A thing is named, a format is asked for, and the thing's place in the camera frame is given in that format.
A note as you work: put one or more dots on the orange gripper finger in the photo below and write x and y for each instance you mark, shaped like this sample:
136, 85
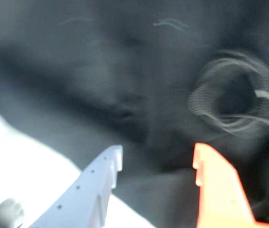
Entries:
220, 190

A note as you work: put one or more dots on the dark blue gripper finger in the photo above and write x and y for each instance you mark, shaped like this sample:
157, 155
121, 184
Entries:
84, 190

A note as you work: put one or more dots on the black fabric bag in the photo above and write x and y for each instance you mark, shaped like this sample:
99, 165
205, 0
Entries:
77, 59

